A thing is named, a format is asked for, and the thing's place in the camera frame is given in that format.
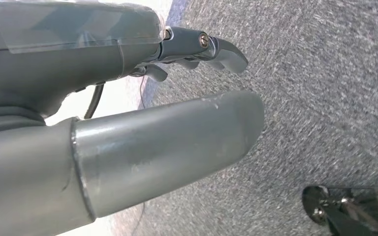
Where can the robot left arm ribbed sleeve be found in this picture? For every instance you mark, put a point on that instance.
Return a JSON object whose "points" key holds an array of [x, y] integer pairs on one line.
{"points": [[6, 121]]}

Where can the black robot left foot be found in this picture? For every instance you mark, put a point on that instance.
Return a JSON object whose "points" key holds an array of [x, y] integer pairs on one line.
{"points": [[339, 221]]}

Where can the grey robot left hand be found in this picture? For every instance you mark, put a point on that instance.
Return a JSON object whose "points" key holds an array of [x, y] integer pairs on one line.
{"points": [[62, 65]]}

